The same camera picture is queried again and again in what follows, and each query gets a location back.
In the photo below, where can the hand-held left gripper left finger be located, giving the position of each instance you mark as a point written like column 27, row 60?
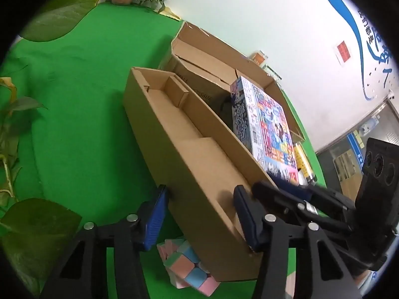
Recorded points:
column 155, row 219

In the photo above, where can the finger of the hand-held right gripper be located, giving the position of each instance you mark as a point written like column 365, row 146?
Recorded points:
column 330, row 197
column 274, row 196

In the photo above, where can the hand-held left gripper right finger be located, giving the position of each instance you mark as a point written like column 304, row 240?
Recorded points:
column 246, row 221

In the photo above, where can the long narrow cardboard box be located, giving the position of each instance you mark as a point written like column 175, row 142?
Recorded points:
column 199, row 174

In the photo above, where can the brown carton behind glass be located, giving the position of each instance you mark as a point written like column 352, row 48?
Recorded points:
column 344, row 165

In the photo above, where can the yellow packet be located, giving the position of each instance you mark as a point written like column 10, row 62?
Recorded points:
column 304, row 162

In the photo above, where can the blue door sign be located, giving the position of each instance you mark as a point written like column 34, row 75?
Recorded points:
column 353, row 144

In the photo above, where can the pastel twisted puzzle cube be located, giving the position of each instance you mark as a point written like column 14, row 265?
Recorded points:
column 184, row 264

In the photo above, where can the colourful printed game box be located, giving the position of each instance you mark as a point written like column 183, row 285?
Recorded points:
column 268, row 124

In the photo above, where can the glass door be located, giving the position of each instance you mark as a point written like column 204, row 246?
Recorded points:
column 383, row 121

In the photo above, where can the white and green small box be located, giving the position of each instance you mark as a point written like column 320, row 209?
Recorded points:
column 274, row 74

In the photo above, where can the orange and white small box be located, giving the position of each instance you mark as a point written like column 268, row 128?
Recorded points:
column 258, row 57

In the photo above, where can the green table cloth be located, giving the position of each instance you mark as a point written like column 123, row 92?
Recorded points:
column 78, row 99

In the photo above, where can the large open cardboard box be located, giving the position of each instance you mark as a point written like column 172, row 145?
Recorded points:
column 199, row 46

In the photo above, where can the large-leaf vine plant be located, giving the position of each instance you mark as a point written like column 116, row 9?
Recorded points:
column 59, row 15

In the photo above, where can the red wall sticker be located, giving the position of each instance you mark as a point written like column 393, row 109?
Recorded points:
column 343, row 52

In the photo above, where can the blue wall decal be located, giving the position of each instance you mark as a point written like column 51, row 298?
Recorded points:
column 339, row 9

